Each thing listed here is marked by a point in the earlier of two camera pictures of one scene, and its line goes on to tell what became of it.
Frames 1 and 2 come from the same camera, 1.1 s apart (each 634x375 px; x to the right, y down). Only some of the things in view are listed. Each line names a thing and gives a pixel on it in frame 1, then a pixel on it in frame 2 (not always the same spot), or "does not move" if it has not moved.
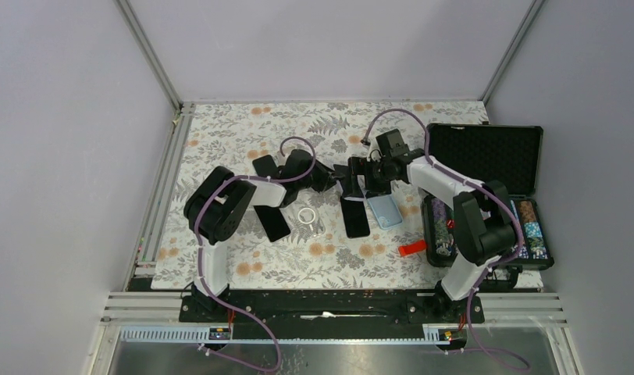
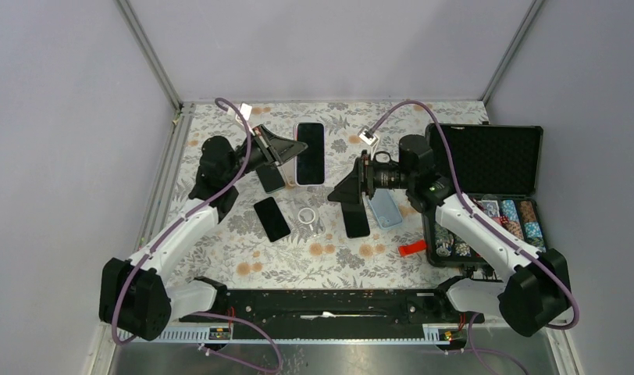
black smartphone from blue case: [355, 219] does not move
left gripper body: [321, 179] → [260, 153]
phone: [385, 211] does not move
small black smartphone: [265, 166] does not move
